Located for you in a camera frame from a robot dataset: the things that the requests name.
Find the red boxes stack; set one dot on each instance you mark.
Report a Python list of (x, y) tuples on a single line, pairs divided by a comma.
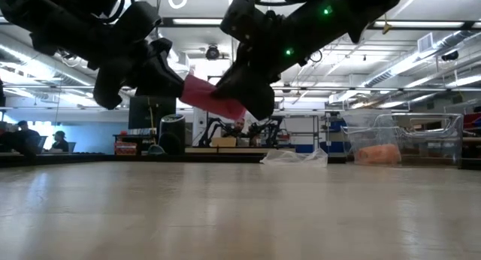
[(126, 148)]

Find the black background robot arm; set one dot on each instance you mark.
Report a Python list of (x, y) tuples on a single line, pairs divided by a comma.
[(263, 130), (210, 128)]

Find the clear zip bag with label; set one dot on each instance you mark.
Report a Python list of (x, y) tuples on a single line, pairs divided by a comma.
[(370, 128)]

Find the orange bandage roll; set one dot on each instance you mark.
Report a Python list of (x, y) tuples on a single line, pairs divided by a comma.
[(377, 155)]

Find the black ceiling spotlight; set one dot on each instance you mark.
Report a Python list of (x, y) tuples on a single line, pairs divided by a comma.
[(449, 56)]

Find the black aluminium table frame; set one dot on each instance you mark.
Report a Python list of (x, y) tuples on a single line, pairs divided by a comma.
[(112, 159)]

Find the silver air duct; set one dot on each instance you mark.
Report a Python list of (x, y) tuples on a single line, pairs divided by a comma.
[(398, 66)]

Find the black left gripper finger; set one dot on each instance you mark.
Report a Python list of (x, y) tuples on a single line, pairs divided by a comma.
[(165, 72), (161, 89)]

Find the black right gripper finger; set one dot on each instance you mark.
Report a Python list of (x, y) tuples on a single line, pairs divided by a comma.
[(238, 94), (235, 79)]

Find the white ceiling vent grille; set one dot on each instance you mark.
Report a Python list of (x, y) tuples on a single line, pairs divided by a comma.
[(426, 43)]

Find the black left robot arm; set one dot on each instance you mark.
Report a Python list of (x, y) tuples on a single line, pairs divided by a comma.
[(56, 19)]

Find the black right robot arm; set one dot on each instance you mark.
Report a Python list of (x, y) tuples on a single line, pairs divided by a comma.
[(338, 16)]

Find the cardboard box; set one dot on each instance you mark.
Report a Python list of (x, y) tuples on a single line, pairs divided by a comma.
[(223, 142)]

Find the black monitor screen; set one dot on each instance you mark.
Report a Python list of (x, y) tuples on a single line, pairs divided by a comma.
[(150, 111)]

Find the pink elastic bandage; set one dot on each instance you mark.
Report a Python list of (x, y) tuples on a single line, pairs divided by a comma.
[(210, 98)]

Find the clear plastic holder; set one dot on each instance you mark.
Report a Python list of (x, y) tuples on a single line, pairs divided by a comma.
[(432, 139)]

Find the person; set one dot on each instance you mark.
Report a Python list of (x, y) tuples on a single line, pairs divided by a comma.
[(60, 143), (26, 138), (238, 128)]

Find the black ceiling camera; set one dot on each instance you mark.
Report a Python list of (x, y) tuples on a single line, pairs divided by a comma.
[(212, 53)]

